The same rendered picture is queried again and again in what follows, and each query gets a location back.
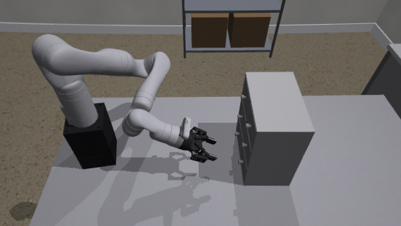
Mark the grey chest of drawers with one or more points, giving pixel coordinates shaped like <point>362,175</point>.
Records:
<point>283,128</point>

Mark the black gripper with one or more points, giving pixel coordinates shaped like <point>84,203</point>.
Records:
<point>194,144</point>

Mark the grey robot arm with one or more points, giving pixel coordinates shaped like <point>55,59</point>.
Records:
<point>63,66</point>

